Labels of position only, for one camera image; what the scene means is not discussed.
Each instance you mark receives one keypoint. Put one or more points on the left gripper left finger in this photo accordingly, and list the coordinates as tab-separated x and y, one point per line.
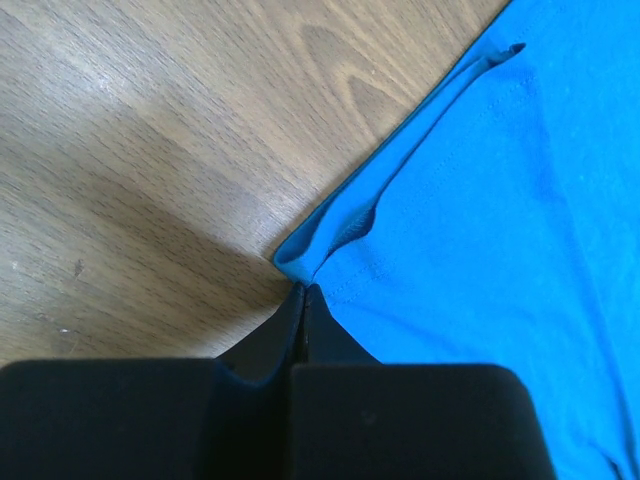
159	418

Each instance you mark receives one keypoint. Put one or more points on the blue t-shirt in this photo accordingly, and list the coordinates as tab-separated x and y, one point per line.
499	223

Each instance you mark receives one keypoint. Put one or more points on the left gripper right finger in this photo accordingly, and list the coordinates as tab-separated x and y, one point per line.
352	417

